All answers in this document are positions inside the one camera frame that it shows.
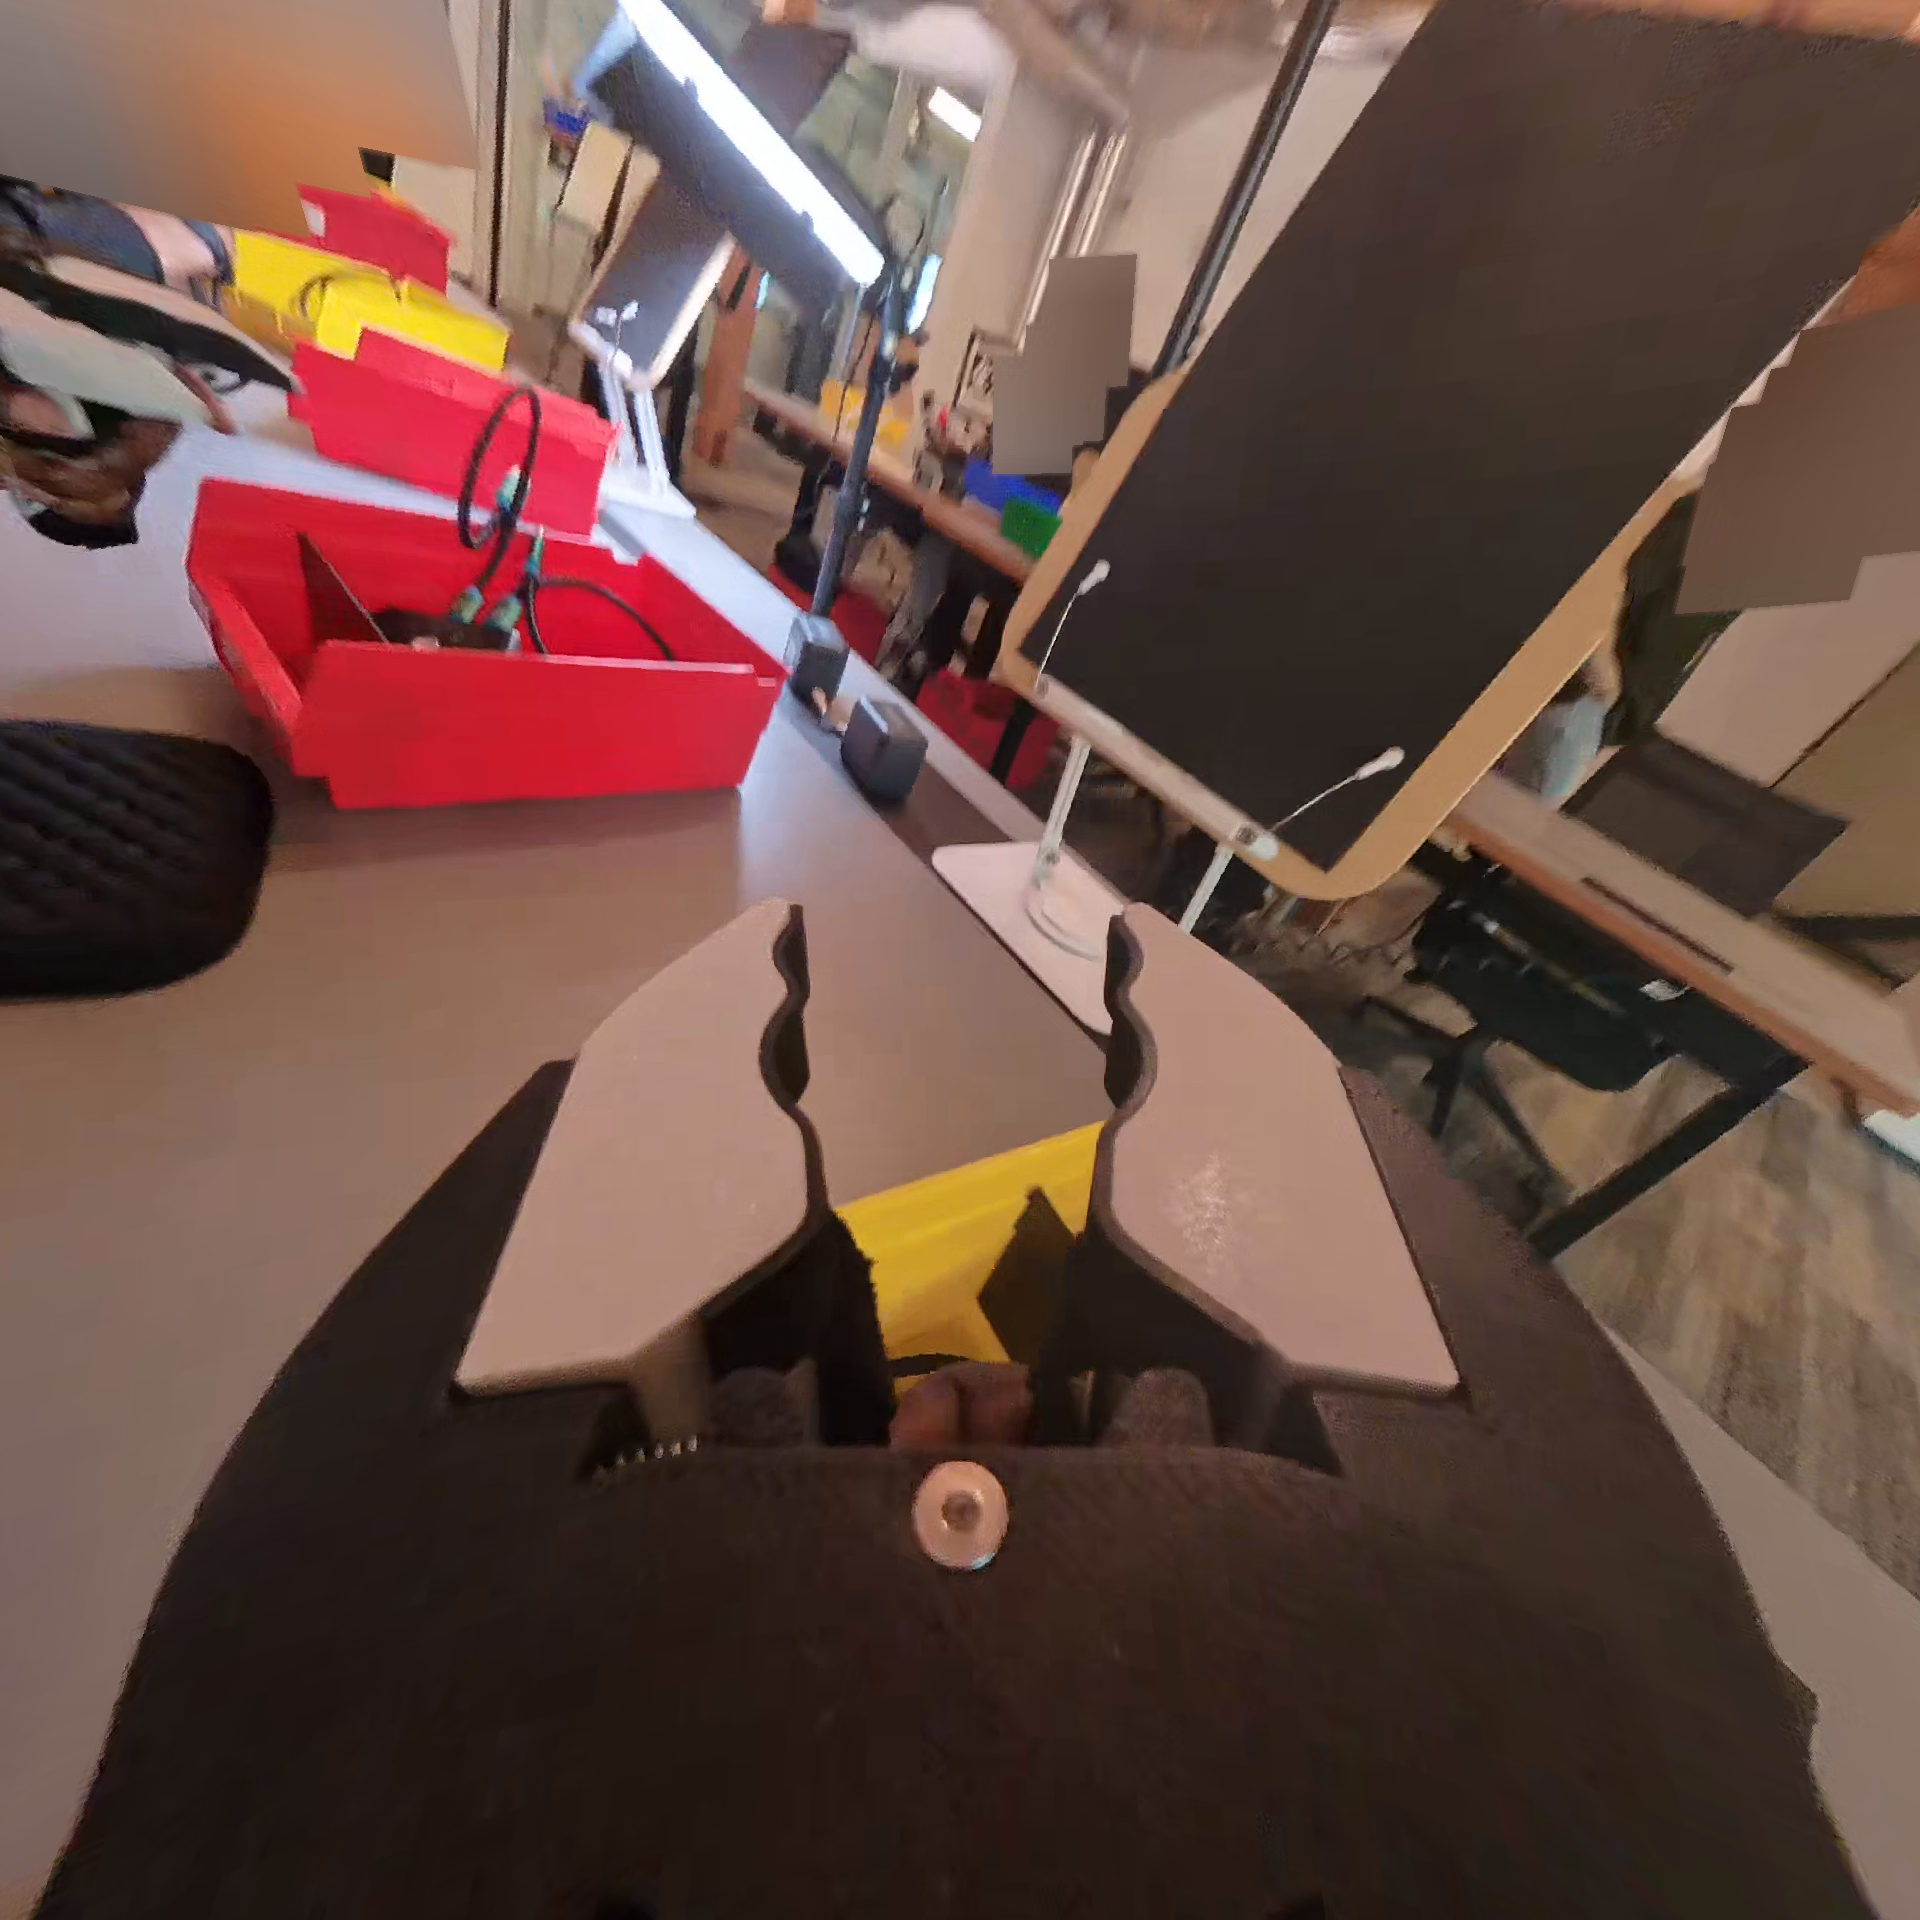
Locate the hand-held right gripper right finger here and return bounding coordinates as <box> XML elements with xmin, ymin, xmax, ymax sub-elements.
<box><xmin>1088</xmin><ymin>906</ymin><xmax>1461</xmax><ymax>1400</ymax></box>

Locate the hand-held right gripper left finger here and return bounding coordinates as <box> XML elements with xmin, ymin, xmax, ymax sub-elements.
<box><xmin>455</xmin><ymin>903</ymin><xmax>833</xmax><ymax>1442</ymax></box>

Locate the large yellow plastic bin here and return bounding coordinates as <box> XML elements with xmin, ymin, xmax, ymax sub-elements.
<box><xmin>833</xmin><ymin>1123</ymin><xmax>1115</xmax><ymax>1373</ymax></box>

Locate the person's right hand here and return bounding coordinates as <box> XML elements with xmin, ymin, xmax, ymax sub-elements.
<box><xmin>891</xmin><ymin>1361</ymin><xmax>1043</xmax><ymax>1450</ymax></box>

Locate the black bin divider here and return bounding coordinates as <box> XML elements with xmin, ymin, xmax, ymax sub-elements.
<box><xmin>979</xmin><ymin>1189</ymin><xmax>1077</xmax><ymax>1360</ymax></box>
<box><xmin>298</xmin><ymin>532</ymin><xmax>388</xmax><ymax>649</ymax></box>

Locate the brown wooden desk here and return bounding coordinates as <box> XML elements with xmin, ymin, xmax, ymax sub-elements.
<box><xmin>737</xmin><ymin>375</ymin><xmax>1085</xmax><ymax>710</ymax></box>
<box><xmin>1434</xmin><ymin>781</ymin><xmax>1920</xmax><ymax>1264</ymax></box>

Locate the black padded chair armrest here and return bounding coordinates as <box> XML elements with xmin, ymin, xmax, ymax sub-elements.
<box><xmin>0</xmin><ymin>718</ymin><xmax>278</xmax><ymax>1003</ymax></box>

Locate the black panel on white stand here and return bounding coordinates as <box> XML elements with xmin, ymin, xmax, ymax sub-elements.
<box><xmin>570</xmin><ymin>211</ymin><xmax>740</xmax><ymax>519</ymax></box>
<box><xmin>934</xmin><ymin>0</ymin><xmax>1920</xmax><ymax>1039</ymax></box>

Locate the black floor lamp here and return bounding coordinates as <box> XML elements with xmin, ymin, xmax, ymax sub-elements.
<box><xmin>1152</xmin><ymin>0</ymin><xmax>1339</xmax><ymax>375</ymax></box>

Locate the led light panel on stand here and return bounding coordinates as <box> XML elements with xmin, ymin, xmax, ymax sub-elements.
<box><xmin>579</xmin><ymin>0</ymin><xmax>920</xmax><ymax>642</ymax></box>

